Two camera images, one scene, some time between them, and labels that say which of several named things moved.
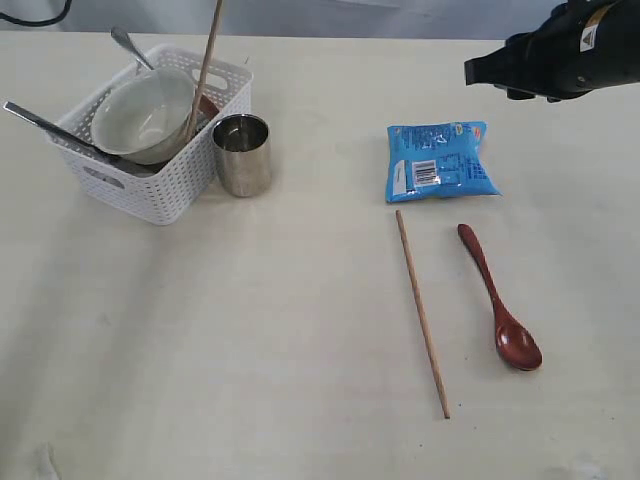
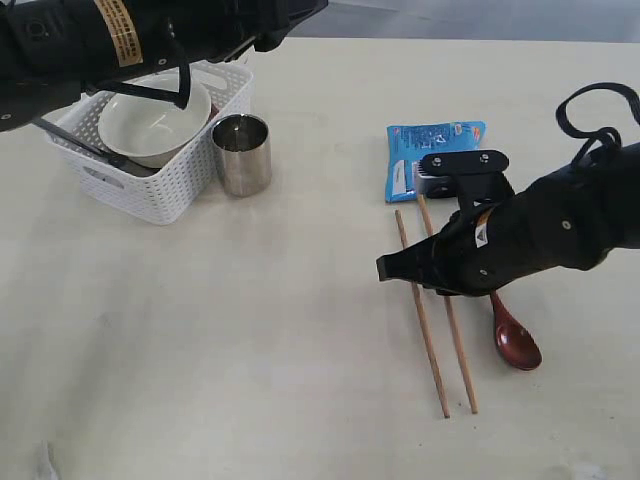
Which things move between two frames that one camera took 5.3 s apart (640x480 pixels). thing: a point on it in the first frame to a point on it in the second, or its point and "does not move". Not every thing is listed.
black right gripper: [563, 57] to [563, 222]
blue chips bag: [437, 161] does not move
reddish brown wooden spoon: [516, 345] does not move
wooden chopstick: [419, 310] does not move
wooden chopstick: [219, 5] to [453, 318]
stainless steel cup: [244, 151] does not move
